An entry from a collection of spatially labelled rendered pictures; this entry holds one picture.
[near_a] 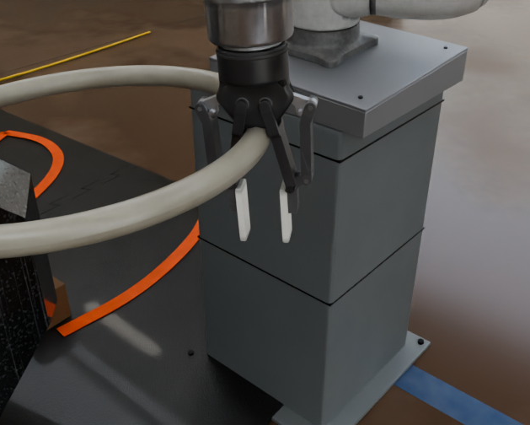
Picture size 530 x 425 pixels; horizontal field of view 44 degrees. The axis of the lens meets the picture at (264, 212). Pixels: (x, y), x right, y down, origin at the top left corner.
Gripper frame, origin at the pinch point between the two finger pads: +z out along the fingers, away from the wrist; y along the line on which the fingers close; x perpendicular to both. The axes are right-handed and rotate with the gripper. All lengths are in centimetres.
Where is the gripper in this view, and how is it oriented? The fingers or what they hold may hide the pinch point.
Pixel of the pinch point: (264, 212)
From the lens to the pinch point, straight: 77.9
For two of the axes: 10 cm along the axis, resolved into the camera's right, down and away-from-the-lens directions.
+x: -1.7, 4.9, -8.6
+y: -9.8, -0.2, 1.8
